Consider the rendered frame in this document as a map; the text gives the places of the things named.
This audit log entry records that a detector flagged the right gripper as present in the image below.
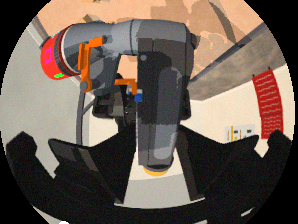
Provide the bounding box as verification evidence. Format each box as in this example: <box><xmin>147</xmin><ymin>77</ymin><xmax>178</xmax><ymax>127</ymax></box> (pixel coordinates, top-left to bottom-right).
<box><xmin>92</xmin><ymin>84</ymin><xmax>192</xmax><ymax>121</ymax></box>

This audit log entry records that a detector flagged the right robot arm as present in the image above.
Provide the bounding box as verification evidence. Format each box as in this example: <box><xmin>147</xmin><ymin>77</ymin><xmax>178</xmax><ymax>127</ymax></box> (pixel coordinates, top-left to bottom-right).
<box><xmin>113</xmin><ymin>112</ymin><xmax>136</xmax><ymax>132</ymax></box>

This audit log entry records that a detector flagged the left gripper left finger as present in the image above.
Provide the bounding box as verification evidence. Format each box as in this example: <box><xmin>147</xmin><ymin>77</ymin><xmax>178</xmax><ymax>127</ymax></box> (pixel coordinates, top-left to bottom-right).
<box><xmin>48</xmin><ymin>122</ymin><xmax>137</xmax><ymax>205</ymax></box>

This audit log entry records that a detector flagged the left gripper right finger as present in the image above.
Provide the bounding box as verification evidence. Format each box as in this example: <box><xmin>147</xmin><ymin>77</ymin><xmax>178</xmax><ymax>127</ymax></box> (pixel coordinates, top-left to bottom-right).
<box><xmin>175</xmin><ymin>124</ymin><xmax>259</xmax><ymax>201</ymax></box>

